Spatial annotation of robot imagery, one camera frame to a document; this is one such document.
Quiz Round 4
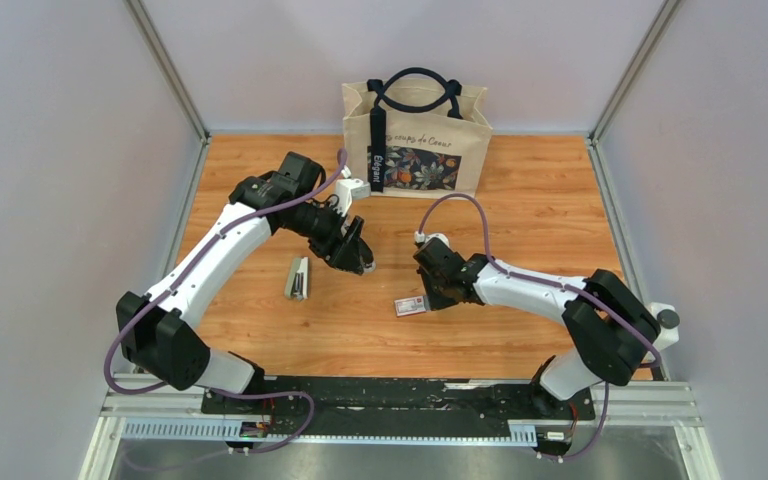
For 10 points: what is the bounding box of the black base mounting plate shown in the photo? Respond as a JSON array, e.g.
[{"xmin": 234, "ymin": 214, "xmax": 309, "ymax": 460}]
[{"xmin": 201, "ymin": 376, "xmax": 597, "ymax": 438}]

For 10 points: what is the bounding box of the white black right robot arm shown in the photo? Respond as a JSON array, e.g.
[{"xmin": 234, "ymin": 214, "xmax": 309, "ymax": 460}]
[{"xmin": 413, "ymin": 234, "xmax": 678, "ymax": 419}]

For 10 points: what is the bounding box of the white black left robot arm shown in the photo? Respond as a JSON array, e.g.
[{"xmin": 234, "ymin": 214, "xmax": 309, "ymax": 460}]
[{"xmin": 104, "ymin": 149, "xmax": 375, "ymax": 415}]

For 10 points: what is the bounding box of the beige floral tote bag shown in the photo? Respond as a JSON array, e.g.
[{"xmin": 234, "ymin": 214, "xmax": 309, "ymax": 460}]
[{"xmin": 342, "ymin": 67, "xmax": 493, "ymax": 199}]

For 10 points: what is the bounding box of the aluminium frame rail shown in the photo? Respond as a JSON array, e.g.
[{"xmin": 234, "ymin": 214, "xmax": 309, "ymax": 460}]
[{"xmin": 101, "ymin": 381, "xmax": 702, "ymax": 447}]

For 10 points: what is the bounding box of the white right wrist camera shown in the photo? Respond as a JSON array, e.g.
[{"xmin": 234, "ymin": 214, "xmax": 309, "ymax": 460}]
[{"xmin": 414, "ymin": 231, "xmax": 450, "ymax": 248}]

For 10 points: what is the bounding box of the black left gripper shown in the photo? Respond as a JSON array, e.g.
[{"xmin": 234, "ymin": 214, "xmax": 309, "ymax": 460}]
[{"xmin": 282, "ymin": 199, "xmax": 365, "ymax": 277}]

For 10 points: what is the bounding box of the red white staple box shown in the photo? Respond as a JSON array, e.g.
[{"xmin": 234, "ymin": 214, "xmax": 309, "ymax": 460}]
[{"xmin": 394, "ymin": 296, "xmax": 431, "ymax": 317}]

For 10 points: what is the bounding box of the small grey-green stapler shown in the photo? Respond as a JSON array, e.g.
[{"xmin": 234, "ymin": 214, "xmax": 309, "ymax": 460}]
[{"xmin": 284, "ymin": 257, "xmax": 310, "ymax": 301}]

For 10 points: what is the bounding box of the white box with black knob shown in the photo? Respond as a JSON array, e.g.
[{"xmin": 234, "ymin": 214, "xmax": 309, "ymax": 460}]
[{"xmin": 648, "ymin": 302, "xmax": 681, "ymax": 352}]

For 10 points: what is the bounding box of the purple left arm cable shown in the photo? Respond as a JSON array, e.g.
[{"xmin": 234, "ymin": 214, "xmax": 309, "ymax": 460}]
[{"xmin": 103, "ymin": 147, "xmax": 349, "ymax": 458}]

